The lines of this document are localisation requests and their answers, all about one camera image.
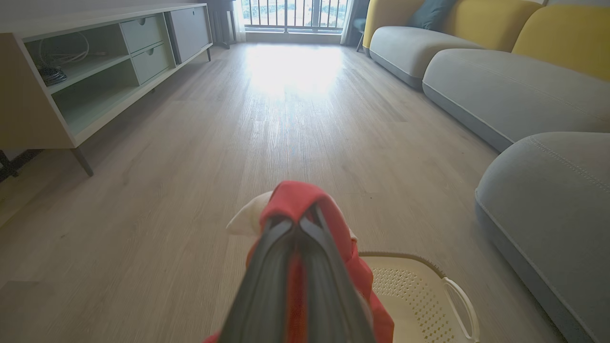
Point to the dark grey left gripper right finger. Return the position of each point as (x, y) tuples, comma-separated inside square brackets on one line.
[(329, 295)]

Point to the dark chair with metal legs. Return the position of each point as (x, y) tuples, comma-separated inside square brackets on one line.
[(359, 28)]

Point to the balcony window railing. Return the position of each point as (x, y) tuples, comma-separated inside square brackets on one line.
[(293, 14)]

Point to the black stand base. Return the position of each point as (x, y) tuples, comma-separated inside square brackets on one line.
[(14, 164)]

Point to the red and white garment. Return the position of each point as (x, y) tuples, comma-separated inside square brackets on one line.
[(295, 197)]

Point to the dark side table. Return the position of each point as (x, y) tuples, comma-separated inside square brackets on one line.
[(221, 21)]

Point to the teal cushion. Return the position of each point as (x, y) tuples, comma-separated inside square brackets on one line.
[(431, 13)]

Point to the grey sofa seat module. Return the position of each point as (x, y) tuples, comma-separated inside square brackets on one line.
[(410, 47), (514, 90), (553, 205)]

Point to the yellow sofa backrest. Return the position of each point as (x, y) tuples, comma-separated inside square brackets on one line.
[(567, 40), (481, 24)]

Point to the white perforated laundry basket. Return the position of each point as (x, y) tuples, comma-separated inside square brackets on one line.
[(410, 305)]

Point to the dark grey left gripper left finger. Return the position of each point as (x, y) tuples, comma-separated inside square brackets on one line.
[(267, 295)]

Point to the pale green TV cabinet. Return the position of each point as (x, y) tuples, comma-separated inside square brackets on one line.
[(28, 95)]

